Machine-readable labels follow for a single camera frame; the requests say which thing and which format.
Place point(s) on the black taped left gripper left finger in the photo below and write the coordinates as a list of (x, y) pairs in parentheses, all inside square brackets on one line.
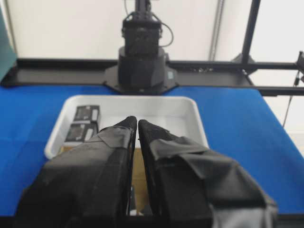
[(46, 203)]

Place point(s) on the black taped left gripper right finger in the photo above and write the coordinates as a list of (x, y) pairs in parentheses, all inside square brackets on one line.
[(192, 186)]

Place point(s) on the black Dynamixel box near tray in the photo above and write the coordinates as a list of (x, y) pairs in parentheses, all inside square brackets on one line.
[(80, 132)]

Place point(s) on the black dynamixel box tray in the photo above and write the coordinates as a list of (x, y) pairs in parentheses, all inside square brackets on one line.
[(87, 113), (80, 132)]

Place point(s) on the black Dynamixel box far tray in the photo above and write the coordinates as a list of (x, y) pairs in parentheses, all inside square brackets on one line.
[(87, 113)]

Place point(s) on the white plastic tray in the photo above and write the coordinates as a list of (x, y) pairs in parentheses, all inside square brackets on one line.
[(178, 114)]

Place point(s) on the blue table mat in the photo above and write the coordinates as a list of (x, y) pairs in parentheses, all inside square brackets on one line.
[(238, 123)]

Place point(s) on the teal panel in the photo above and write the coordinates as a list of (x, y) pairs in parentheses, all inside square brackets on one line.
[(7, 55)]

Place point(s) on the black aluminium frame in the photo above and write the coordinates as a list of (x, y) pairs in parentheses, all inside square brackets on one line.
[(133, 76)]

